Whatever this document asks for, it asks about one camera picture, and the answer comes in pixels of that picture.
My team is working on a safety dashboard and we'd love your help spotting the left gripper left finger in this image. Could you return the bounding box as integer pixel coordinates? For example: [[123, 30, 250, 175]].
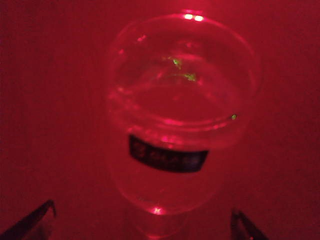
[[0, 199, 57, 240]]

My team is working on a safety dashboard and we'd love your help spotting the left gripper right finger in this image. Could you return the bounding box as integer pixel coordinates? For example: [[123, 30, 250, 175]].
[[230, 210, 270, 240]]

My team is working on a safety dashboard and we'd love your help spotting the clear stemmed wine glass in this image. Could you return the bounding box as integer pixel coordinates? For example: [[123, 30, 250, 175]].
[[106, 12, 263, 240]]

